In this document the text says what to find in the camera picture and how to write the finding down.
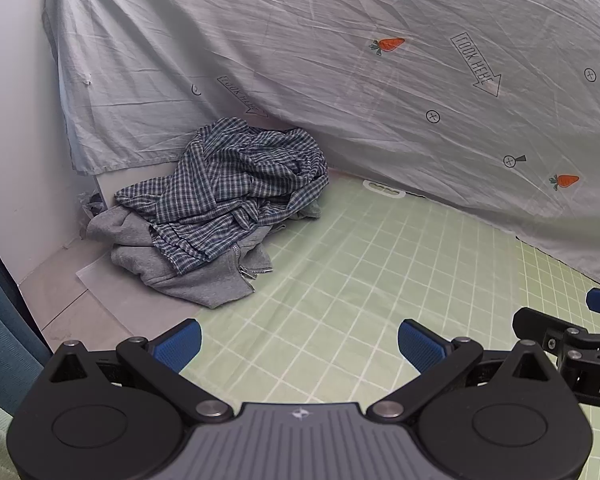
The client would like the teal curtain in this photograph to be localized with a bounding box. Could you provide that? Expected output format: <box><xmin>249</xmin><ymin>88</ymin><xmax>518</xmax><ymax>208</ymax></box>
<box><xmin>0</xmin><ymin>220</ymin><xmax>53</xmax><ymax>416</ymax></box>

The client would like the green grid bed sheet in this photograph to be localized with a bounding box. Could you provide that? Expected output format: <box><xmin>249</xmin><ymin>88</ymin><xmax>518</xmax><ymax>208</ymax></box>
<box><xmin>177</xmin><ymin>170</ymin><xmax>600</xmax><ymax>480</ymax></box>

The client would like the grey carrot print sheet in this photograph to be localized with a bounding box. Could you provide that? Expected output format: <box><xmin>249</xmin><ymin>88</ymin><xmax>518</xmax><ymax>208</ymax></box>
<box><xmin>42</xmin><ymin>0</ymin><xmax>600</xmax><ymax>293</ymax></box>

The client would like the grey zip hoodie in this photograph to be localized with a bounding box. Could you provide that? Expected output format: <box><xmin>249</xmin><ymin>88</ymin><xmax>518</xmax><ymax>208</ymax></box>
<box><xmin>86</xmin><ymin>199</ymin><xmax>326</xmax><ymax>310</ymax></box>

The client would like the white plastic tag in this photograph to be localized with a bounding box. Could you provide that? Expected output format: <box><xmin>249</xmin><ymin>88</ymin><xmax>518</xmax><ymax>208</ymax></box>
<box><xmin>362</xmin><ymin>180</ymin><xmax>407</xmax><ymax>200</ymax></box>

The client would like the dark crumpled cloth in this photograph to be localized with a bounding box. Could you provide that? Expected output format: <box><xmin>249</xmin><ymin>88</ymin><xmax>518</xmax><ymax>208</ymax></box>
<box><xmin>82</xmin><ymin>191</ymin><xmax>106</xmax><ymax>221</ymax></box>

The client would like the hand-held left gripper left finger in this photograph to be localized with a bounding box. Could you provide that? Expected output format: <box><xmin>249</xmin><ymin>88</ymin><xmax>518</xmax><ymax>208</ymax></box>
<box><xmin>46</xmin><ymin>319</ymin><xmax>235</xmax><ymax>423</ymax></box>

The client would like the blue plaid shirt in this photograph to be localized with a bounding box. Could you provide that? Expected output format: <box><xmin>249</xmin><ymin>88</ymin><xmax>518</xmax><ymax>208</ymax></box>
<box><xmin>114</xmin><ymin>116</ymin><xmax>330</xmax><ymax>276</ymax></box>

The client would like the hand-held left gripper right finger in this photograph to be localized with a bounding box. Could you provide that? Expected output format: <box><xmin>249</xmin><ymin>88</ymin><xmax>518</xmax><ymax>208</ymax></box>
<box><xmin>367</xmin><ymin>319</ymin><xmax>561</xmax><ymax>423</ymax></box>

